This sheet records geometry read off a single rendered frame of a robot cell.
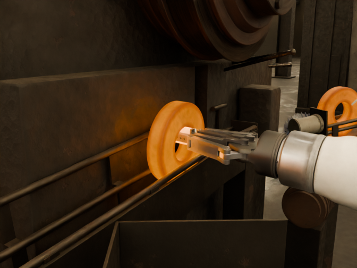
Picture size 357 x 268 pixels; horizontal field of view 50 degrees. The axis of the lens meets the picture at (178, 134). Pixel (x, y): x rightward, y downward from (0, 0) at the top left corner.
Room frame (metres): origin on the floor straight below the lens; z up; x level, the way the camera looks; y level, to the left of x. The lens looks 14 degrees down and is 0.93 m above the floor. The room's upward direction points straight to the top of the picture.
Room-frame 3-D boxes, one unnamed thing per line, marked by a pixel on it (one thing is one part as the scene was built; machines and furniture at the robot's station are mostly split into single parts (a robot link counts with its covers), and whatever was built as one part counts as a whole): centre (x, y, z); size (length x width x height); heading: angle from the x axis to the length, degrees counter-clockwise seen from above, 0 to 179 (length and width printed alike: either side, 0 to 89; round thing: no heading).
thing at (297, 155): (0.57, -0.19, 0.74); 0.09 x 0.06 x 0.09; 147
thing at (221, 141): (0.64, -0.07, 0.75); 0.11 x 0.01 x 0.04; 58
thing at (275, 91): (1.07, -0.23, 0.68); 0.11 x 0.08 x 0.24; 57
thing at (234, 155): (0.59, -0.10, 0.75); 0.05 x 0.05 x 0.02; 58
